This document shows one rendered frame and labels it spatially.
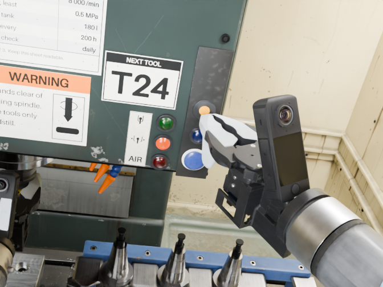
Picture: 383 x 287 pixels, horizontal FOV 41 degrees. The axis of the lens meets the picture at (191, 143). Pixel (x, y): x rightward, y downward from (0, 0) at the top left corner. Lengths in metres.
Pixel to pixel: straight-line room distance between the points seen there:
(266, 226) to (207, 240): 1.50
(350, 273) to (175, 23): 0.35
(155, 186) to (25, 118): 0.93
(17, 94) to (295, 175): 0.37
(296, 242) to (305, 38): 1.32
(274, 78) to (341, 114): 0.30
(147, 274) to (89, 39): 0.53
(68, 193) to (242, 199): 1.06
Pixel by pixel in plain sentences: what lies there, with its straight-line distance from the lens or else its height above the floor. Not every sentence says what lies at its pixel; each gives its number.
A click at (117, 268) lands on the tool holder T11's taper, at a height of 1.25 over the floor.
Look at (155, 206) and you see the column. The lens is 1.64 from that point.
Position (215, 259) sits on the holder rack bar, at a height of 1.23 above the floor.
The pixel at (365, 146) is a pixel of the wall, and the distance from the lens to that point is 1.84.
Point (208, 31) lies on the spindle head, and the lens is 0.64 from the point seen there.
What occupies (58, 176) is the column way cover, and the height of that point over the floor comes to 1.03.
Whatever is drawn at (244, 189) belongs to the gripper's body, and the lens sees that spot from 0.58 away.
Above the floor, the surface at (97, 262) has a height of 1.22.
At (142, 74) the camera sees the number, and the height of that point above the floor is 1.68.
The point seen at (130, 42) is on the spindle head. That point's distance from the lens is 0.65.
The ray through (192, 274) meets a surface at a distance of 1.04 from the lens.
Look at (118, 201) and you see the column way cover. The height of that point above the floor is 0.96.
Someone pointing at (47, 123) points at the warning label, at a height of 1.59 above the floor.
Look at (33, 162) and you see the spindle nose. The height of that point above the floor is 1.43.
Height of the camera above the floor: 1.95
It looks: 31 degrees down
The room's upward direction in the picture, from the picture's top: 11 degrees clockwise
